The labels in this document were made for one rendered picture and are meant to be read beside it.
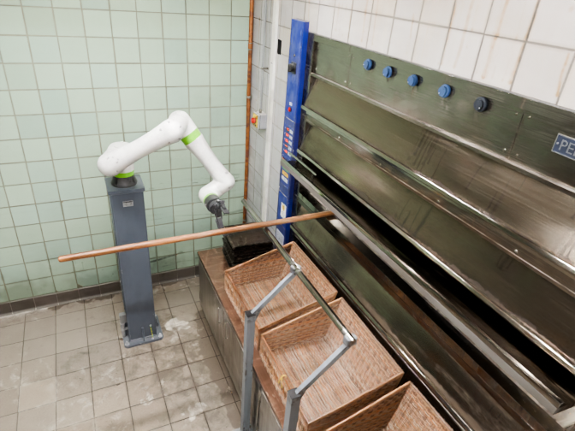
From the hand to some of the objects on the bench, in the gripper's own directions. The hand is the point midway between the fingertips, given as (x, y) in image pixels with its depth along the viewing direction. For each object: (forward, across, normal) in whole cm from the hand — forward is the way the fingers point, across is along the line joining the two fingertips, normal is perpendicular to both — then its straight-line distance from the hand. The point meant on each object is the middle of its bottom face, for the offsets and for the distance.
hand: (226, 223), depth 229 cm
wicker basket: (+9, +60, -30) cm, 68 cm away
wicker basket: (+68, +60, -30) cm, 95 cm away
